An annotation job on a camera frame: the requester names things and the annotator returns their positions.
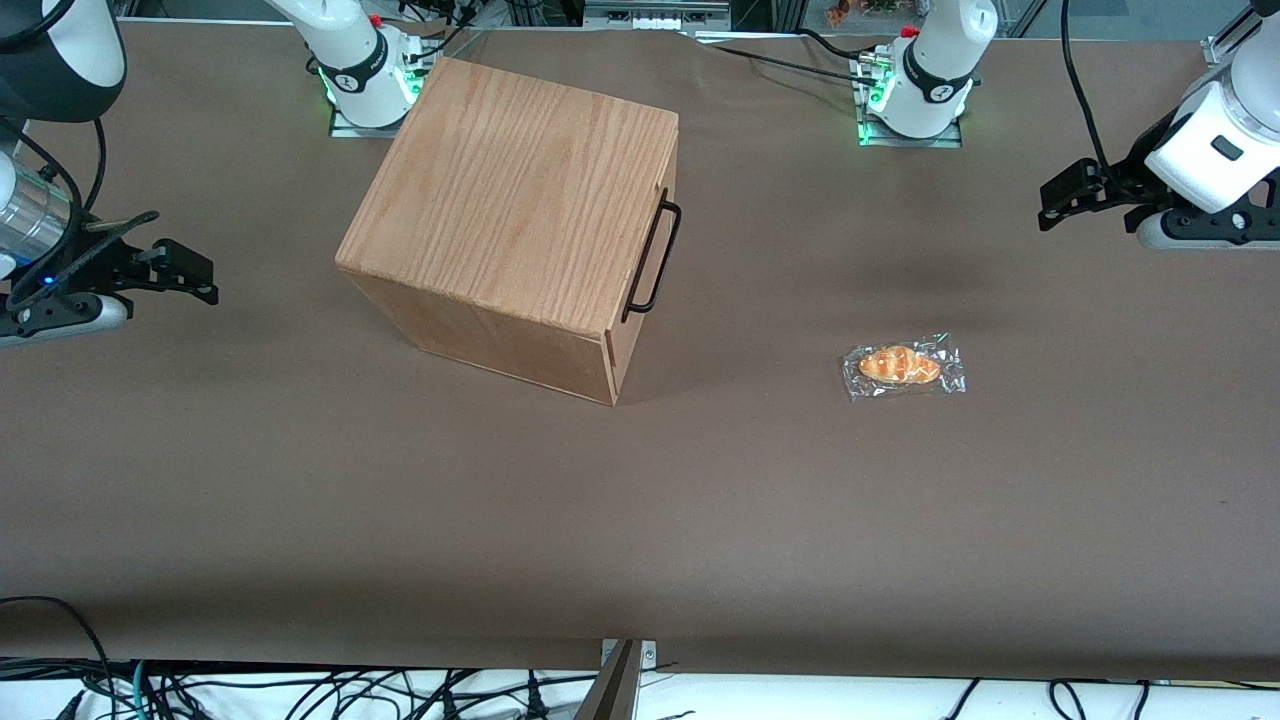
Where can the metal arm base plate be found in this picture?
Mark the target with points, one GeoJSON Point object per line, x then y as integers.
{"type": "Point", "coordinates": [955, 135]}
{"type": "Point", "coordinates": [345, 128]}

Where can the bread roll in clear wrapper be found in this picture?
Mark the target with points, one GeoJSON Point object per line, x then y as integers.
{"type": "Point", "coordinates": [898, 365]}

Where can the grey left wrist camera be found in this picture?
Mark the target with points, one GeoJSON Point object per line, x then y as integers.
{"type": "Point", "coordinates": [1150, 232]}

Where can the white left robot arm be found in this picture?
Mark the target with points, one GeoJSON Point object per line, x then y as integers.
{"type": "Point", "coordinates": [940, 50]}

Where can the brown table cover sheet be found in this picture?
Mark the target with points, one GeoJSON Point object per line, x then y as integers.
{"type": "Point", "coordinates": [640, 500]}

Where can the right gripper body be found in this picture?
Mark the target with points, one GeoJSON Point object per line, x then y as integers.
{"type": "Point", "coordinates": [92, 257]}

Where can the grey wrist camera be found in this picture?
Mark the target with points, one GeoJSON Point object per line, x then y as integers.
{"type": "Point", "coordinates": [113, 313]}
{"type": "Point", "coordinates": [1150, 232]}

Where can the grey power strip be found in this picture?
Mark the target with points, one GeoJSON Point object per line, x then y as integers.
{"type": "Point", "coordinates": [650, 14]}

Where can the light wooden drawer cabinet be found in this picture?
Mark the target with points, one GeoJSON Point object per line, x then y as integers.
{"type": "Point", "coordinates": [500, 200]}

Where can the wooden drawer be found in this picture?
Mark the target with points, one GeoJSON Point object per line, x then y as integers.
{"type": "Point", "coordinates": [625, 346]}

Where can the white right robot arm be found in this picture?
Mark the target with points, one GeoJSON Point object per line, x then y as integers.
{"type": "Point", "coordinates": [350, 50]}

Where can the small metal edge bracket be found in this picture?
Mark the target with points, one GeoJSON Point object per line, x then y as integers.
{"type": "Point", "coordinates": [645, 655]}

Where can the dark metal bar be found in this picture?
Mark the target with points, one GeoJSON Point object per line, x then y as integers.
{"type": "Point", "coordinates": [610, 690]}

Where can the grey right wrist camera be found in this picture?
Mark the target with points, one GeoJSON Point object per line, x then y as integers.
{"type": "Point", "coordinates": [113, 313]}

